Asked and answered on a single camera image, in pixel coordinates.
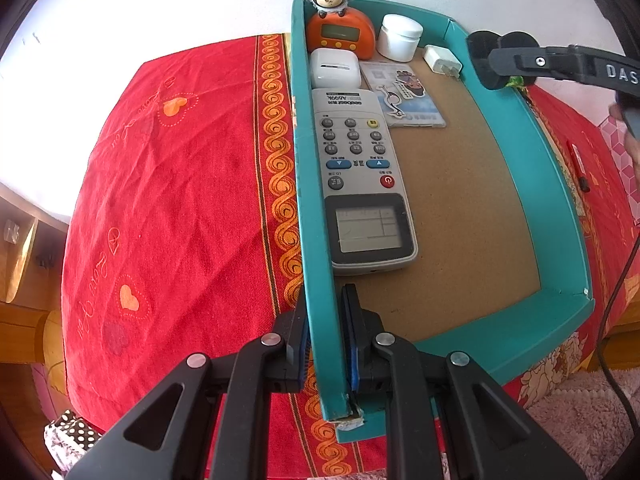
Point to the white earbuds case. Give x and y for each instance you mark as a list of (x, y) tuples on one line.
[(335, 72)]

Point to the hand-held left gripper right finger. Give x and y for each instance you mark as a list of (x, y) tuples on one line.
[(364, 360)]

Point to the red patterned bedsheet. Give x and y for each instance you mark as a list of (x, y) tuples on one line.
[(190, 195)]

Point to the person's right hand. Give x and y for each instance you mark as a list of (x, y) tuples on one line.
[(635, 152)]

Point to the polka dot cloth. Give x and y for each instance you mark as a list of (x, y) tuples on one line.
[(75, 437)]

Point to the red marker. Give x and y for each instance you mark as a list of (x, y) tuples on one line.
[(580, 165)]

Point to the small clear box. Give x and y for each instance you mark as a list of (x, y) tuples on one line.
[(11, 231)]

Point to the teal cardboard box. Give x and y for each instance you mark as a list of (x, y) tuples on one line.
[(475, 210)]

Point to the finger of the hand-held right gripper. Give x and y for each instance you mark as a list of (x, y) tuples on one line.
[(550, 62)]

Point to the white charger plug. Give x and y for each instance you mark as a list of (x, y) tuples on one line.
[(442, 61)]

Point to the orange digital timer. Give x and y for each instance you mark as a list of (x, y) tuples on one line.
[(340, 35)]

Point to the wooden cabinet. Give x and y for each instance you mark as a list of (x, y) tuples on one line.
[(20, 320)]

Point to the pink cube patterned box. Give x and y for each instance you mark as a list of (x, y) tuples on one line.
[(622, 160)]

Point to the white round jar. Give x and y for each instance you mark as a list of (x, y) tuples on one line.
[(399, 37)]

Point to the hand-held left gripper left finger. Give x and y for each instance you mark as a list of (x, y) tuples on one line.
[(296, 360)]

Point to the cartoon printed card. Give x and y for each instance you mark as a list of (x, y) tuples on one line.
[(415, 105)]

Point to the grey remote control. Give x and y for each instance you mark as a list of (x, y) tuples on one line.
[(360, 175)]

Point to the wooden bed frame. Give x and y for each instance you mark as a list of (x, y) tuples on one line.
[(620, 350)]

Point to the pink fluffy rug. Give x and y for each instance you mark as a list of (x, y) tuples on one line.
[(575, 425)]

